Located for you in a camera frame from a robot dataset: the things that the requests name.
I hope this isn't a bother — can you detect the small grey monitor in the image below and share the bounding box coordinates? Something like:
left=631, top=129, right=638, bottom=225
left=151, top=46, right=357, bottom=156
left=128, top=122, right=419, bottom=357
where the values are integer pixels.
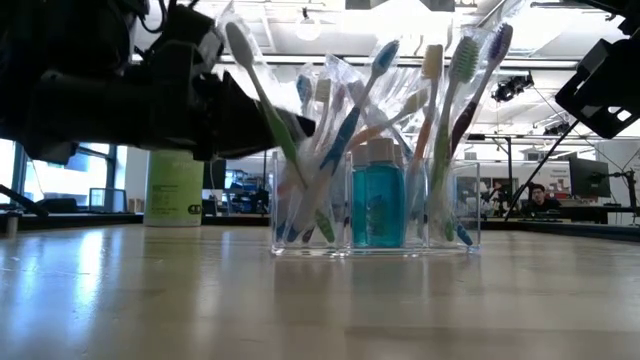
left=88, top=187, right=128, bottom=214

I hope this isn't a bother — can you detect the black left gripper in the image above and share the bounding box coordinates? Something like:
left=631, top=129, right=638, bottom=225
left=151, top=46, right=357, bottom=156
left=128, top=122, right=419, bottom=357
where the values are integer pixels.
left=22, top=42, right=317, bottom=164

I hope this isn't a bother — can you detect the person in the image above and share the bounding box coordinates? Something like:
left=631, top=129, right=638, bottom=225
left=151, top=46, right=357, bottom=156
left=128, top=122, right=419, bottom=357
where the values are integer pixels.
left=522, top=182, right=562, bottom=215

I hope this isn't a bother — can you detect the white coiled ceiling cable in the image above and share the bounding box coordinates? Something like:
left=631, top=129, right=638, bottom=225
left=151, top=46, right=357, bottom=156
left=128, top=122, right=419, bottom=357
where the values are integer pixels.
left=293, top=12, right=323, bottom=42

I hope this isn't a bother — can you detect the blue toothbrush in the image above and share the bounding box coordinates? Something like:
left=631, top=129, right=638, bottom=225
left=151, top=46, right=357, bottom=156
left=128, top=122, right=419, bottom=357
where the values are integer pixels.
left=294, top=73, right=315, bottom=119
left=285, top=38, right=402, bottom=245

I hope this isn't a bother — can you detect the black ceiling camera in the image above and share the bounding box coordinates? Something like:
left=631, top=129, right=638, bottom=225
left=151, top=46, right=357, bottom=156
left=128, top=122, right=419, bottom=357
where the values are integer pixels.
left=490, top=72, right=535, bottom=104

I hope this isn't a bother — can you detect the long ceiling light bar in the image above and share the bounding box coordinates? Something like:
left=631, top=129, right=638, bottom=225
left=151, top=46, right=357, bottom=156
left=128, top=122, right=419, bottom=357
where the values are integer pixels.
left=219, top=53, right=581, bottom=71

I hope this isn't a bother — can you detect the black monitor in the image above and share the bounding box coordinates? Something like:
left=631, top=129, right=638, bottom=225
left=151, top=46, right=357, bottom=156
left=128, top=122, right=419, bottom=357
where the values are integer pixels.
left=203, top=158, right=228, bottom=191
left=568, top=157, right=612, bottom=199

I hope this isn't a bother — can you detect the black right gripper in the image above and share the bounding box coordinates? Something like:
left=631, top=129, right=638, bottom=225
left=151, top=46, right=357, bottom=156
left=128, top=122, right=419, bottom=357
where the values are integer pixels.
left=554, top=37, right=640, bottom=140

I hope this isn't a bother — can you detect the green toothbrush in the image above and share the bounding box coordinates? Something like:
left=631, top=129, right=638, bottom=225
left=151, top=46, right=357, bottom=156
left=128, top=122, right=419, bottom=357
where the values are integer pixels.
left=428, top=34, right=482, bottom=244
left=219, top=7, right=337, bottom=245

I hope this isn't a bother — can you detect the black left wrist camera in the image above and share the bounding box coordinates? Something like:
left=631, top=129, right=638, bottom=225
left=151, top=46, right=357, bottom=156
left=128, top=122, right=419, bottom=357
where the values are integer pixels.
left=149, top=4, right=225, bottom=69

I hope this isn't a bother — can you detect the black monitor stand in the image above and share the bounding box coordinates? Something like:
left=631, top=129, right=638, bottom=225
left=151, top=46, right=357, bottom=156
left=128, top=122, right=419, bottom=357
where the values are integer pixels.
left=608, top=168, right=639, bottom=224

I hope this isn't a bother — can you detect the blue mouthwash bottle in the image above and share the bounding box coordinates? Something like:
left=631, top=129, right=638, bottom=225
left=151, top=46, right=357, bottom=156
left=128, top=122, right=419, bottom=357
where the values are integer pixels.
left=364, top=137, right=407, bottom=250
left=350, top=143, right=370, bottom=250

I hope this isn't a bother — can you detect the green disinfecting wipes canister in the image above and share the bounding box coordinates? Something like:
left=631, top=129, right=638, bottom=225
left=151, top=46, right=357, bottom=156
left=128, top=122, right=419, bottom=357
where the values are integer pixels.
left=143, top=148, right=205, bottom=229

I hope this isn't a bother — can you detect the wrapped white toothbrush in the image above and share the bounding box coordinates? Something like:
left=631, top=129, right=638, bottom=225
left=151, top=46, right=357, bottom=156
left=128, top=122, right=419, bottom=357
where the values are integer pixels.
left=312, top=77, right=334, bottom=151

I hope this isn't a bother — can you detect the orange toothbrush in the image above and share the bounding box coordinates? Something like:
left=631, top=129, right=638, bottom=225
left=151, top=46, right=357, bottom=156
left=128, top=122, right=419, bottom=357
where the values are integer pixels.
left=407, top=43, right=446, bottom=241

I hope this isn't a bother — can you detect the clear acrylic organizer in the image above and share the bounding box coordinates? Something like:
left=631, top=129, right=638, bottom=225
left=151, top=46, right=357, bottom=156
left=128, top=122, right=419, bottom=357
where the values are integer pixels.
left=269, top=148, right=482, bottom=258

